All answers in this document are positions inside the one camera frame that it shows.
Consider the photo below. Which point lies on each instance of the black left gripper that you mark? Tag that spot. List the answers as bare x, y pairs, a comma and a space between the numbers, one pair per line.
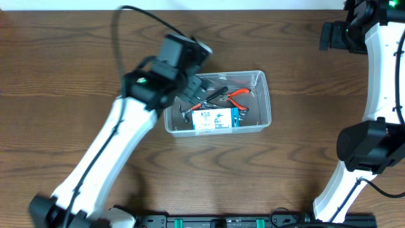
193, 87

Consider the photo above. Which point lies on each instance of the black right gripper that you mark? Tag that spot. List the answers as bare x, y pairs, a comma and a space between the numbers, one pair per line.
338, 40

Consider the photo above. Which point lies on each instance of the small black red hammer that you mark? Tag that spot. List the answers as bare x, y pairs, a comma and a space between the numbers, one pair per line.
200, 104

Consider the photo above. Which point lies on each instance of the red handled pliers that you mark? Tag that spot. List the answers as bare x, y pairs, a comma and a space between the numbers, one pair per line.
233, 97

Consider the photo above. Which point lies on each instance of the blue white screwdriver box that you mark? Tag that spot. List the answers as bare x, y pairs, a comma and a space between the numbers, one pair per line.
223, 118

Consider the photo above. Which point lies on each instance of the silver combination wrench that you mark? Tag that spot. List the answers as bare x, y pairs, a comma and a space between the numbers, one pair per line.
242, 115

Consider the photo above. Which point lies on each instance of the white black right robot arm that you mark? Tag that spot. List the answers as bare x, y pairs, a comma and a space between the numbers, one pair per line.
365, 150

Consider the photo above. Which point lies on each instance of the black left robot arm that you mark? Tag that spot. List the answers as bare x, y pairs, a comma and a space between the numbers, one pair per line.
146, 91

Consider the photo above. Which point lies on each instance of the clear plastic container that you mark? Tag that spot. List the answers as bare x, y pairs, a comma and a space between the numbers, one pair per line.
258, 102

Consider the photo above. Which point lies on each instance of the black mounting rail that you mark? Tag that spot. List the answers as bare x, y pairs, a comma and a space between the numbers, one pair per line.
246, 221

